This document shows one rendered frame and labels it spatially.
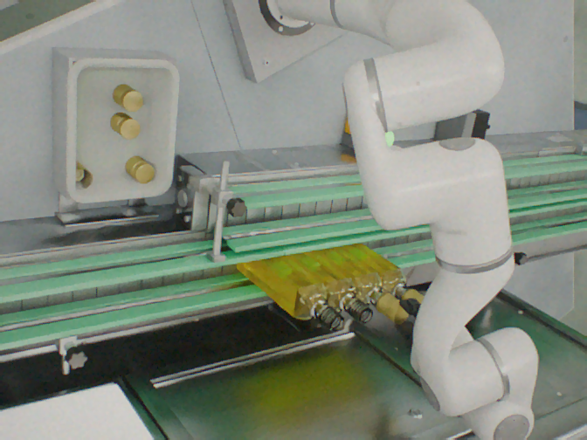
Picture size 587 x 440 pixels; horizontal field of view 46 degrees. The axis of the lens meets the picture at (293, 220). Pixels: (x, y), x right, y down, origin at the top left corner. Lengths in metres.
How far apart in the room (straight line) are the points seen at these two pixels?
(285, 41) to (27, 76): 0.45
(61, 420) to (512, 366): 0.61
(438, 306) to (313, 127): 0.69
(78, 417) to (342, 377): 0.43
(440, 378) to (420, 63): 0.35
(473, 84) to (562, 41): 1.17
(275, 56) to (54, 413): 0.69
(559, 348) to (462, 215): 0.83
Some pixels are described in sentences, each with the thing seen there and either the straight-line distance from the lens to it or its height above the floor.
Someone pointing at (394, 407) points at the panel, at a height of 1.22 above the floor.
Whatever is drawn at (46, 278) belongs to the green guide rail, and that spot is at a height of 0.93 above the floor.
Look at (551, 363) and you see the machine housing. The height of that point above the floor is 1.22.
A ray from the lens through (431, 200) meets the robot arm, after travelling 0.71.
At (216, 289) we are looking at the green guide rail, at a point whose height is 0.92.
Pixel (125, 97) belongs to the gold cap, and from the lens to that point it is 1.12.
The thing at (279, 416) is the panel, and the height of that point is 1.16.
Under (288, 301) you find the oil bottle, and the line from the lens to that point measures 1.12.
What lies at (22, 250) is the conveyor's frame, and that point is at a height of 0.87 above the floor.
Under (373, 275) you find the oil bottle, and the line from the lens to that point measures 1.18.
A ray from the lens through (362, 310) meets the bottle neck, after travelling 1.10.
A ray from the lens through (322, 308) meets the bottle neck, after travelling 1.08.
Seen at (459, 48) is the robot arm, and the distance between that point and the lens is 0.77.
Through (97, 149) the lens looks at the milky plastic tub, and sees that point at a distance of 1.18.
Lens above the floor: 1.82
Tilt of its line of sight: 48 degrees down
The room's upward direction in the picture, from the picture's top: 124 degrees clockwise
